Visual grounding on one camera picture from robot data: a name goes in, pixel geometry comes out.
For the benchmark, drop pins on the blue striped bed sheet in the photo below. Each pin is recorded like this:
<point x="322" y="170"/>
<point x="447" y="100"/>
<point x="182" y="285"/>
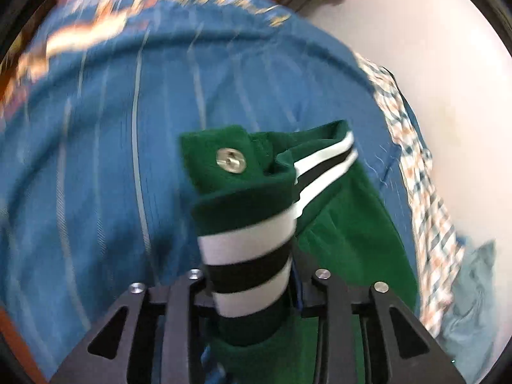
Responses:
<point x="100" y="148"/>

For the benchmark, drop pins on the plaid bed cover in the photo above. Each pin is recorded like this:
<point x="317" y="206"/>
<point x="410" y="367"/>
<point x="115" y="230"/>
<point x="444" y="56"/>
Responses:
<point x="428" y="216"/>

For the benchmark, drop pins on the blue-grey velvet blanket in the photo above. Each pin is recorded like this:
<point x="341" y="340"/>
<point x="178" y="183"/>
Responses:
<point x="472" y="312"/>

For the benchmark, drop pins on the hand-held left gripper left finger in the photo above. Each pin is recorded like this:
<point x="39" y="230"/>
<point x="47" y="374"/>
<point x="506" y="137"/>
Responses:
<point x="180" y="328"/>

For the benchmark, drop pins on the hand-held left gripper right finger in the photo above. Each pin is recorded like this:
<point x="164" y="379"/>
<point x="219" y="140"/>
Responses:
<point x="340" y="328"/>

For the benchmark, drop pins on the green and cream varsity jacket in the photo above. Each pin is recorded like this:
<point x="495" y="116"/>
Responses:
<point x="344" y="240"/>

